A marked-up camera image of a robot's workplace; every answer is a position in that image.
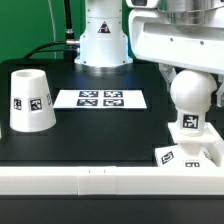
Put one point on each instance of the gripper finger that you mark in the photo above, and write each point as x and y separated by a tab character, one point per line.
220	91

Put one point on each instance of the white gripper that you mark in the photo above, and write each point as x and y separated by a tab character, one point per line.
182	33

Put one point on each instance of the white lamp bulb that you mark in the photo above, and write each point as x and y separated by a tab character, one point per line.
191	93

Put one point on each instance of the white lamp base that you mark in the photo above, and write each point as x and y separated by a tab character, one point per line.
204	150

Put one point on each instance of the white lamp shade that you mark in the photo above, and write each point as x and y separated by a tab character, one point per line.
31	108

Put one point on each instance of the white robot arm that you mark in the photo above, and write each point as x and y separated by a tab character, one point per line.
105	43

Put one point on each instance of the white marker sheet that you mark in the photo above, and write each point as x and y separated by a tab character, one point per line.
100	99

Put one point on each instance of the white front wall bar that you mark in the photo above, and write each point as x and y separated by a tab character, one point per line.
110	181

